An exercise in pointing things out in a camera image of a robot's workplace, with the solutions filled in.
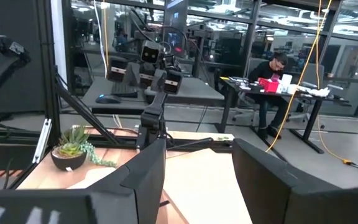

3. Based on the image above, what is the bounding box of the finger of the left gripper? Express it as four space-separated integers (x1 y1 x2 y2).
151 68 168 92
124 62 142 88

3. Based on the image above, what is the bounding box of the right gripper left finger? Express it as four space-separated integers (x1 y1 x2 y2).
87 138 167 224

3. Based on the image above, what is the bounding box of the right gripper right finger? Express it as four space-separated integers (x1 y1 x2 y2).
231 138 295 224

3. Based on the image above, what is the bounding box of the black keyboard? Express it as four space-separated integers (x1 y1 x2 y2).
111 82 139 98

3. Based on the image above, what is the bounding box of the black computer mouse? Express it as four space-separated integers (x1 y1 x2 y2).
95 93 122 105

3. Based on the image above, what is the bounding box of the grey office desk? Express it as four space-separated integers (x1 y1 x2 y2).
81 76 226 115

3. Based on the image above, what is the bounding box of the dark desk with black legs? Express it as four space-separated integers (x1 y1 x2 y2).
218 76 351 155

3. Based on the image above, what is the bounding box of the potted succulent plant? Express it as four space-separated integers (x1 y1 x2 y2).
50 125 117 172

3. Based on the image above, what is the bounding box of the grey office chair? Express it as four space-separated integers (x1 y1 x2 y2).
286 63 326 131
231 57 272 124

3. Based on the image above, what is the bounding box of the red box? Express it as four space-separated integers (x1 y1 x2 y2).
258 77 280 93

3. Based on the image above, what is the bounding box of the person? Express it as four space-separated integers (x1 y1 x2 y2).
247 51 291 140

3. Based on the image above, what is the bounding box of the white crumpled cloth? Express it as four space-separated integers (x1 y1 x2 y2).
306 87 331 98

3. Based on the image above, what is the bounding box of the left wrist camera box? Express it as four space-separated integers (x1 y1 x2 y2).
140 40 162 65

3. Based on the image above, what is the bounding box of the white hanging cable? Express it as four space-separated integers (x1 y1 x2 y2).
93 0 108 77

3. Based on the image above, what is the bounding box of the yellow hanging cable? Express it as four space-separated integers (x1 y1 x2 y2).
103 0 109 72
265 0 334 153

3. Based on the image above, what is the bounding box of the yellow cable with plug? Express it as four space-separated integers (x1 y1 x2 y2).
314 0 353 166

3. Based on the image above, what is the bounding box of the silver aluminium bracket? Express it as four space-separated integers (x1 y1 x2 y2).
32 118 53 164

